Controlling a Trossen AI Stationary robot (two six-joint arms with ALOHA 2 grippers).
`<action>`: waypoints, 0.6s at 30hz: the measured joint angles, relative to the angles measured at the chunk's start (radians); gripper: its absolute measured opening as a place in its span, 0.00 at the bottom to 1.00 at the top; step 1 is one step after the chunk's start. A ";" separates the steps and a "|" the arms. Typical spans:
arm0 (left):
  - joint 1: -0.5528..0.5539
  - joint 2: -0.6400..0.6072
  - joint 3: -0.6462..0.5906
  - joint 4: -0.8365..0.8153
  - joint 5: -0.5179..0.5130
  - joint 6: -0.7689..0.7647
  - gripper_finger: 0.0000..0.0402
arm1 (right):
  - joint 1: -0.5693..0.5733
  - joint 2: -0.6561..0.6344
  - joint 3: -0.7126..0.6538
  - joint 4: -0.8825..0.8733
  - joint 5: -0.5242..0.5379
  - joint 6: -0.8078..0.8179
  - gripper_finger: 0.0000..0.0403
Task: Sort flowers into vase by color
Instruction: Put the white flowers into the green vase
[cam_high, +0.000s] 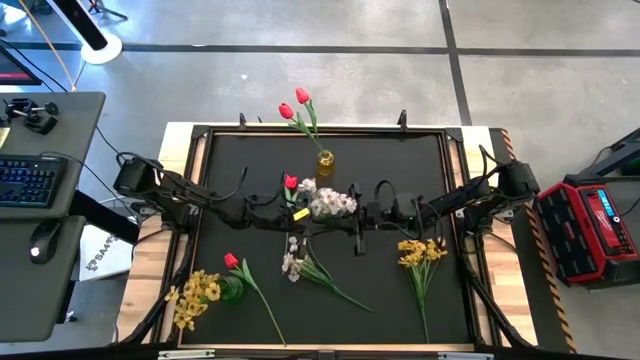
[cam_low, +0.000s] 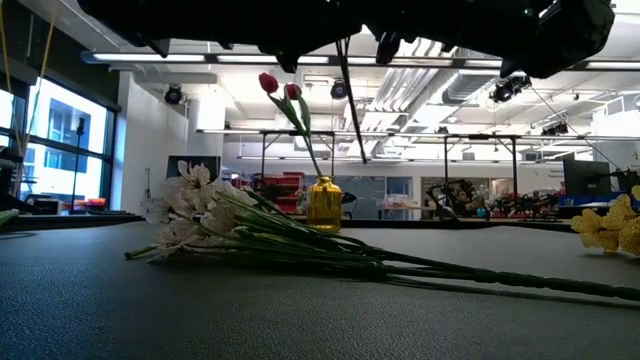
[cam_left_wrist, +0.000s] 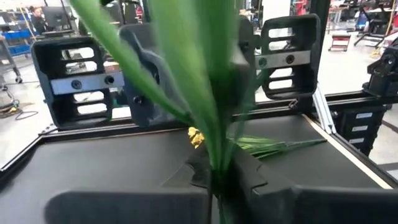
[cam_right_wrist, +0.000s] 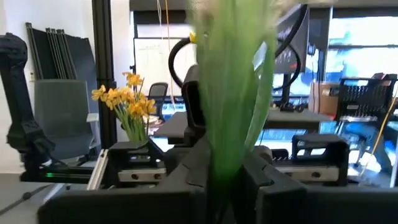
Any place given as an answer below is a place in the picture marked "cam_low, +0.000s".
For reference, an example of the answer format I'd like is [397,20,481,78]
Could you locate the black rig light bar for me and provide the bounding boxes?
[79,49,640,71]

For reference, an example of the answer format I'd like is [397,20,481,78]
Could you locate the large window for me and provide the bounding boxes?
[0,74,117,201]

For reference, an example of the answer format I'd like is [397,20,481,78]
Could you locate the black metal frame rig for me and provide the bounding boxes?
[197,128,640,211]

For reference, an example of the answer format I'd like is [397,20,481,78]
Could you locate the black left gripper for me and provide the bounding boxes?
[77,0,362,74]

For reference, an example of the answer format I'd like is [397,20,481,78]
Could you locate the amber glass vase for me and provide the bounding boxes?
[306,174,344,234]

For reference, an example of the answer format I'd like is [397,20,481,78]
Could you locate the black spotlight cluster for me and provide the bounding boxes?
[541,121,570,137]
[488,73,532,104]

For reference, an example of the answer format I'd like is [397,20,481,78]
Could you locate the black monitor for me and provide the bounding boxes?
[166,154,222,182]
[563,158,612,198]

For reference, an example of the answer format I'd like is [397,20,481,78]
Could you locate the white flower bunch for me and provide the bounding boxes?
[124,159,640,302]

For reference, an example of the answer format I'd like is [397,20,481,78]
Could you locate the black pole stand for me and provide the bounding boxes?
[71,117,87,211]

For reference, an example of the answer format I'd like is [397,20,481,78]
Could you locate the yellow flower bunch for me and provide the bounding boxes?
[570,185,640,257]

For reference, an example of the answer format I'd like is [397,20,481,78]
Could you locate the blue storage bins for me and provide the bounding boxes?
[558,193,640,207]

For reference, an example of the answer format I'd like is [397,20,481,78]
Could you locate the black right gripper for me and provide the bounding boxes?
[360,0,616,79]

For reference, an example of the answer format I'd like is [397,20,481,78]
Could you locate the red storage bins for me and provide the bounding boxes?
[252,172,306,214]

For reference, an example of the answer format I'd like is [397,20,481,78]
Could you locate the black table mat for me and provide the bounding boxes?
[0,222,640,360]

